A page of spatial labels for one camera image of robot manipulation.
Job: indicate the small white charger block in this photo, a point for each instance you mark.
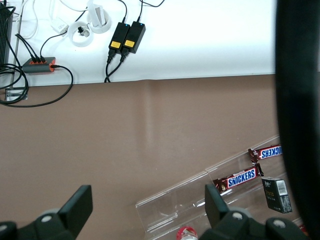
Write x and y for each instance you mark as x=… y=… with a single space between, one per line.
x=60 y=26

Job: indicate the black ribbed device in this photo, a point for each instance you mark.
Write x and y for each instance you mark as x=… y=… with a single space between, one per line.
x=5 y=32

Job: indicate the grey orange USB hub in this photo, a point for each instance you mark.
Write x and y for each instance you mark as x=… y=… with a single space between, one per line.
x=37 y=66

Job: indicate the small black carton box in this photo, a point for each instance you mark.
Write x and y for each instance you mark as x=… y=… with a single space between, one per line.
x=276 y=195

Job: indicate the red lid snack can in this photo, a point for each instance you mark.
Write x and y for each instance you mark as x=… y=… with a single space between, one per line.
x=187 y=233

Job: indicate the black power adapter yellow label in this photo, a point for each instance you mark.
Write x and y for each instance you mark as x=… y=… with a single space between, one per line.
x=135 y=37
x=119 y=36

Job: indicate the Snickers chocolate bar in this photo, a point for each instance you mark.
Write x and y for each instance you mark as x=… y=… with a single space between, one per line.
x=268 y=152
x=240 y=178

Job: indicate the grey metal stand rod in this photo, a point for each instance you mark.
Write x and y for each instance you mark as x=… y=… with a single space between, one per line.
x=17 y=50

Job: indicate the clear acrylic stepped stand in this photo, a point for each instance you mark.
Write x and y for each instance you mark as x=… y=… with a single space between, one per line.
x=175 y=200

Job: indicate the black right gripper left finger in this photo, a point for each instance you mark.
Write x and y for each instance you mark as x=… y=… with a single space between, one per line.
x=75 y=210

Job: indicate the brown tablecloth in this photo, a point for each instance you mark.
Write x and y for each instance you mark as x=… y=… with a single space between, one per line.
x=125 y=137

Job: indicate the white tape roll with strip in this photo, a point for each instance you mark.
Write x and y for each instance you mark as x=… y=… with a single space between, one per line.
x=105 y=27

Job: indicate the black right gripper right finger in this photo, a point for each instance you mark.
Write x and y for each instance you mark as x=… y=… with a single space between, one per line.
x=217 y=212

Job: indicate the red brown carton box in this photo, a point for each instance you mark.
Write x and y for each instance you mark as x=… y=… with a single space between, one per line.
x=302 y=228

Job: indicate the grey metal clamp bracket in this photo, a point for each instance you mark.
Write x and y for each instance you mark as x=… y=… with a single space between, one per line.
x=15 y=93

